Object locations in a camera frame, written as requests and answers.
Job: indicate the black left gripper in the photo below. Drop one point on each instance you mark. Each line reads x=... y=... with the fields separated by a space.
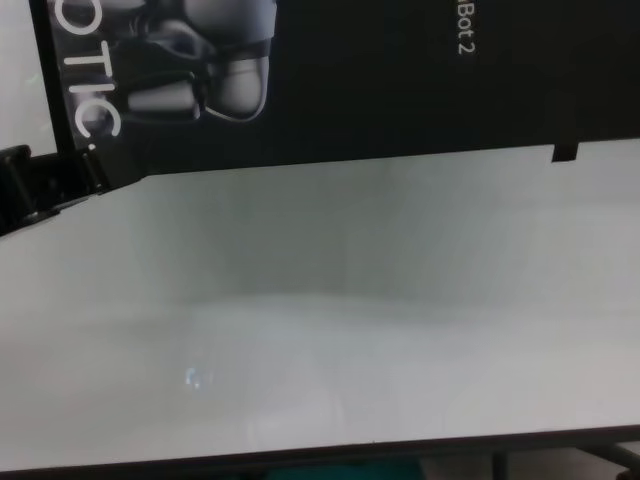
x=45 y=185

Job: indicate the black robot print poster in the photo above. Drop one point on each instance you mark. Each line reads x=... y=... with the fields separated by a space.
x=350 y=90

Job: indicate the teal green panel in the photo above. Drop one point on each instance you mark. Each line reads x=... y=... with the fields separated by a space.
x=330 y=472

